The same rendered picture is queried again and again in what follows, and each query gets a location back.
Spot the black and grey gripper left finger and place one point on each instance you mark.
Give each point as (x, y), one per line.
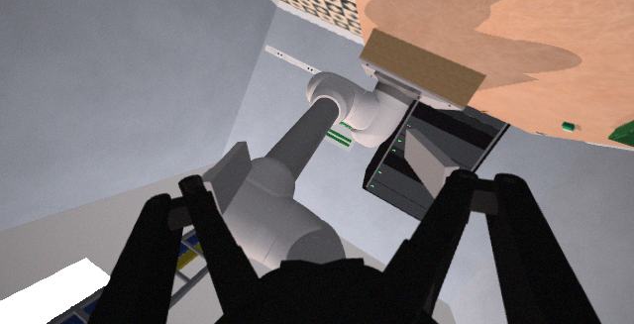
(139, 288)

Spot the white and green eraser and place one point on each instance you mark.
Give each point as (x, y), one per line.
(568, 126)

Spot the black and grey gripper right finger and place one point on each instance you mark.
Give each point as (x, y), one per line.
(537, 283)

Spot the green three-compartment bin rack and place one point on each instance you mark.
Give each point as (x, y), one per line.
(626, 129)

